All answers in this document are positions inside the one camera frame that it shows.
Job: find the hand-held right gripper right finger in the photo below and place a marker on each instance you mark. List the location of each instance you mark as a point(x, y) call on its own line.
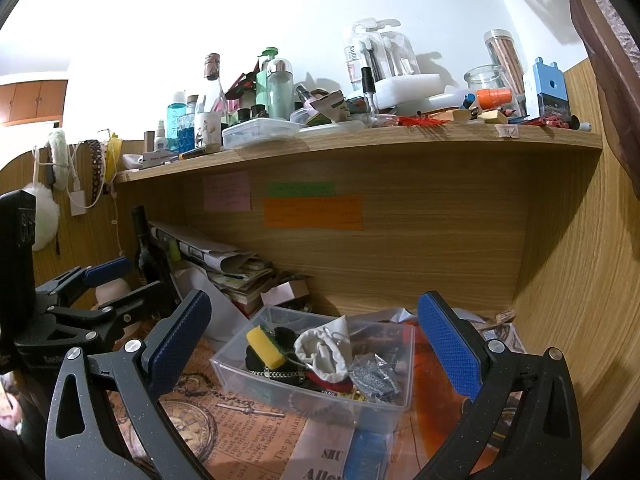
point(450, 345)

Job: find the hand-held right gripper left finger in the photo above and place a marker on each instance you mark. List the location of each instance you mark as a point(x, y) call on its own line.
point(180, 332)

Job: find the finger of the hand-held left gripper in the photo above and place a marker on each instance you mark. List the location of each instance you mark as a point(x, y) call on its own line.
point(140, 302)
point(107, 269)

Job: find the grey knit cloth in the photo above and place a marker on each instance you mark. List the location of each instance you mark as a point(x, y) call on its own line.
point(375, 377)

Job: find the yellow sponge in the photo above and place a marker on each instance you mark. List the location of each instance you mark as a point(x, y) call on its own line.
point(265, 347)

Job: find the red fabric pouch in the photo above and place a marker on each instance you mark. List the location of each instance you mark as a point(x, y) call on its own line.
point(330, 385)

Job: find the clear plastic storage box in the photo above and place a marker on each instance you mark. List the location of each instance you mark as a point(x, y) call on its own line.
point(310, 410)

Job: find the dark wine bottle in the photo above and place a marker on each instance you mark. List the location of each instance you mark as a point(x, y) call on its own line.
point(147, 260)

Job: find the white paper sheet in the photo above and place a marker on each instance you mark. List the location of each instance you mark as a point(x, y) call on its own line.
point(220, 305)

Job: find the white fluffy pompom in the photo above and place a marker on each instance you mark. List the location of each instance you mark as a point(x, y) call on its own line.
point(42, 217)

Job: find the white charger plug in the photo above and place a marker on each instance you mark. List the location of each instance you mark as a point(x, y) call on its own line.
point(77, 202)

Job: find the stack of newspapers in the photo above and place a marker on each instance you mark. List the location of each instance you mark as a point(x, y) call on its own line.
point(220, 265)

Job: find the black lace headband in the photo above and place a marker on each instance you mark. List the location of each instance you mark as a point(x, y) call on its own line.
point(95, 170)

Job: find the yellow headband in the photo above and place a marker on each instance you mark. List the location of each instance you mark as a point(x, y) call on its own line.
point(112, 157)

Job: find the small white paper box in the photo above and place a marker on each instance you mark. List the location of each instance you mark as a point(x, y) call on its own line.
point(287, 292)

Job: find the white fluffy headband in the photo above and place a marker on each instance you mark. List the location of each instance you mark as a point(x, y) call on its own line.
point(59, 157)

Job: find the white toy plane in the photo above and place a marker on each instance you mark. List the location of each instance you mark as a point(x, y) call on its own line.
point(160, 157)

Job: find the pink sticky note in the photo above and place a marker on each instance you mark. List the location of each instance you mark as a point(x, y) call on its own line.
point(226, 191)

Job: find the blue ribbed cloth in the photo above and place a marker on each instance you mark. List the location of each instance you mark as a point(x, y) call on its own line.
point(365, 457)

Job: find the small white spray bottle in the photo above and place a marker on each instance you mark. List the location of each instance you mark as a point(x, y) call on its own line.
point(160, 137)

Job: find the brown pen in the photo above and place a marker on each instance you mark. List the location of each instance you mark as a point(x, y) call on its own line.
point(200, 152)

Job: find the blue liquid bottle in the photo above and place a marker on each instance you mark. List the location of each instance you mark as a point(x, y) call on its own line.
point(175, 120)

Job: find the clear bottle with white label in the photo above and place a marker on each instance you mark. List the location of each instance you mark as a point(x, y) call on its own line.
point(210, 127)

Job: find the orange sticky note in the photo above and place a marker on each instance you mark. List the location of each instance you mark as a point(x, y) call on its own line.
point(312, 212)

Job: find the green sticky note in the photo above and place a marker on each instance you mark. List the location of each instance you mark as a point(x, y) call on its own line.
point(300, 189)

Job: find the clear lidded plastic case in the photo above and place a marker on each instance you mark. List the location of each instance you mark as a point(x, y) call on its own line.
point(260, 134)

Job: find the wooden shelf board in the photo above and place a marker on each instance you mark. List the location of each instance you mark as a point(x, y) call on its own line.
point(350, 150)

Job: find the green plastic bottle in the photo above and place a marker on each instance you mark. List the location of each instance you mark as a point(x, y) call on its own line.
point(264, 85)

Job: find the clear bottle with silver cap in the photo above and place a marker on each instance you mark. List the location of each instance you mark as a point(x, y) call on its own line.
point(280, 90)

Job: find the orange capped marker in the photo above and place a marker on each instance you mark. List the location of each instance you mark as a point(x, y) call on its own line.
point(492, 97)

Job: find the empty glass jar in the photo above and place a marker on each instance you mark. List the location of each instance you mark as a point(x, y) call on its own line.
point(485, 82)

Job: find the blue box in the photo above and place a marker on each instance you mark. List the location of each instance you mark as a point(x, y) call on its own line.
point(550, 87)

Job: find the glass jar of sticks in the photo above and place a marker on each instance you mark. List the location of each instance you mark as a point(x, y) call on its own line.
point(505, 57)

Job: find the clear blister pack of brushes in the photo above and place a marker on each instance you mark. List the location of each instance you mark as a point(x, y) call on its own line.
point(380, 55)

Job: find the wooden wall cabinet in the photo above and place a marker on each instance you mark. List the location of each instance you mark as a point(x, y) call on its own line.
point(35, 102)

